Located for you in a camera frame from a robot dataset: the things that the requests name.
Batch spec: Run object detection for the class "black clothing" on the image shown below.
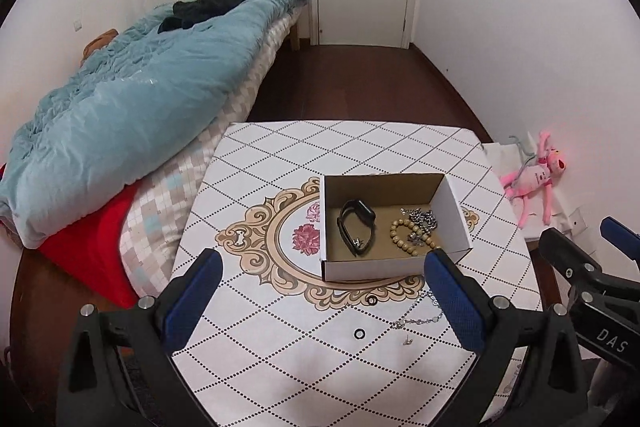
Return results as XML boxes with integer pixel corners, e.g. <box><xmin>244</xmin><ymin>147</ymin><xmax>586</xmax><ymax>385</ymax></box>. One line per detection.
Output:
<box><xmin>158</xmin><ymin>0</ymin><xmax>249</xmax><ymax>34</ymax></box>

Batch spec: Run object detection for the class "silver chain necklace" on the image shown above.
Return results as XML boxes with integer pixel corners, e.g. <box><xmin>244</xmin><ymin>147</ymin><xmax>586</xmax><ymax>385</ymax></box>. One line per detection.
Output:
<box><xmin>400</xmin><ymin>206</ymin><xmax>440</xmax><ymax>248</ymax></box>

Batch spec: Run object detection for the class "black smart wristband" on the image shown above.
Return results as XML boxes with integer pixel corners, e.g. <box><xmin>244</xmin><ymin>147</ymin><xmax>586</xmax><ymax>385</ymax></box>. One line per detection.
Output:
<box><xmin>337</xmin><ymin>199</ymin><xmax>376</xmax><ymax>256</ymax></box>

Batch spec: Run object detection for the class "red blanket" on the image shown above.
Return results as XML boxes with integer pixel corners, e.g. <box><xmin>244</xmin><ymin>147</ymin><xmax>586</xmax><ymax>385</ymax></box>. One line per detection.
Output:
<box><xmin>0</xmin><ymin>163</ymin><xmax>147</xmax><ymax>309</ymax></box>

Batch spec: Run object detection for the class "light blue quilt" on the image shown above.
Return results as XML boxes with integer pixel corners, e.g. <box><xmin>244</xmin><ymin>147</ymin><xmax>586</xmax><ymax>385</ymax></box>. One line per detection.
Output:
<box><xmin>0</xmin><ymin>0</ymin><xmax>314</xmax><ymax>251</ymax></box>

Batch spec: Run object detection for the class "white clothes hanger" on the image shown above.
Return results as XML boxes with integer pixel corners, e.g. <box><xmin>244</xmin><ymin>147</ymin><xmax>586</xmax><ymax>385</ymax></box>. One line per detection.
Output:
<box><xmin>508</xmin><ymin>132</ymin><xmax>540</xmax><ymax>174</ymax></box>

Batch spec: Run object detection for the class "checkered bed mattress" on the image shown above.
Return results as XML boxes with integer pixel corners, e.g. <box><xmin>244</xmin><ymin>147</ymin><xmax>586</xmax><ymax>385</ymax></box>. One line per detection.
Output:
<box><xmin>117</xmin><ymin>13</ymin><xmax>297</xmax><ymax>300</ymax></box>

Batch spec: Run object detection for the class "brown pillow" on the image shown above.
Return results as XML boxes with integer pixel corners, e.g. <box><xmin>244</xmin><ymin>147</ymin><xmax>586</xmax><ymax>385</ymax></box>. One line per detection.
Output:
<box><xmin>82</xmin><ymin>30</ymin><xmax>119</xmax><ymax>58</ymax></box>

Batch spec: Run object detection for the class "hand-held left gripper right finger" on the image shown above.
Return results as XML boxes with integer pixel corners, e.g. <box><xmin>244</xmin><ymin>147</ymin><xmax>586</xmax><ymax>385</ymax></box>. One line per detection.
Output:
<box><xmin>423</xmin><ymin>249</ymin><xmax>584</xmax><ymax>427</ymax></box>

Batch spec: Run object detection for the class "table with patterned cover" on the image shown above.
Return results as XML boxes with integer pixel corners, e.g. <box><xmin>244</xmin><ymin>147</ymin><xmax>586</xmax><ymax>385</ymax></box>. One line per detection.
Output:
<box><xmin>170</xmin><ymin>121</ymin><xmax>546</xmax><ymax>427</ymax></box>

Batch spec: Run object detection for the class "wooden bead bracelet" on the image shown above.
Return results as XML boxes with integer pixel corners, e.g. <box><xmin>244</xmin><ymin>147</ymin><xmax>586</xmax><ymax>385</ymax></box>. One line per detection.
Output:
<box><xmin>389</xmin><ymin>218</ymin><xmax>437</xmax><ymax>253</ymax></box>

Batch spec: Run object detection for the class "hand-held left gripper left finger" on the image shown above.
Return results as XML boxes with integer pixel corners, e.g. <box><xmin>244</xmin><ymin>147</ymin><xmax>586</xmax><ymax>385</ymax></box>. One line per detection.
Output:
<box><xmin>56</xmin><ymin>248</ymin><xmax>225</xmax><ymax>427</ymax></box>

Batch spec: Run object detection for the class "pink plush toy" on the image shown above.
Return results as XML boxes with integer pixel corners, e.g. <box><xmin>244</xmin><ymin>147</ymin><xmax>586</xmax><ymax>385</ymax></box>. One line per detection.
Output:
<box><xmin>501</xmin><ymin>130</ymin><xmax>570</xmax><ymax>228</ymax></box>

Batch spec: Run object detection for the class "cardboard box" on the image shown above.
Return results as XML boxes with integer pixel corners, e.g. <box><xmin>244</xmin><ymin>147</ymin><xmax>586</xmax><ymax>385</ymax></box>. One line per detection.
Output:
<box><xmin>318</xmin><ymin>173</ymin><xmax>474</xmax><ymax>283</ymax></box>

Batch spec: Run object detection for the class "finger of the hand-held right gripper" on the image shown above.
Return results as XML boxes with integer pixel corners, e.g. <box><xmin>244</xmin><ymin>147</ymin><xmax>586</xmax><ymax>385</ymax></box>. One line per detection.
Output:
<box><xmin>600</xmin><ymin>216</ymin><xmax>640</xmax><ymax>260</ymax></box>
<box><xmin>538</xmin><ymin>227</ymin><xmax>640</xmax><ymax>305</ymax></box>

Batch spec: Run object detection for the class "thin silver chain bracelet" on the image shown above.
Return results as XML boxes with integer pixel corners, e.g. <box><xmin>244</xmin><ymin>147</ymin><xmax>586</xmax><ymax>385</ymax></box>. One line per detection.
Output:
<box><xmin>391</xmin><ymin>289</ymin><xmax>446</xmax><ymax>330</ymax></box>

